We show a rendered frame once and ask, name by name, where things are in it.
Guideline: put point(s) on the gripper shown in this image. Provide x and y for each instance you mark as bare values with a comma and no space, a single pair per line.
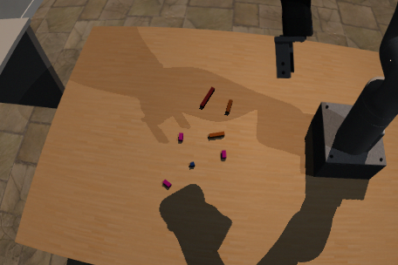
297,25

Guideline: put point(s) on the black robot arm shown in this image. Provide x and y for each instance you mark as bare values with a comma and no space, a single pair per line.
377,104

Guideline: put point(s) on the red rod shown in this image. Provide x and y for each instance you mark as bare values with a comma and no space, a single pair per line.
204,102

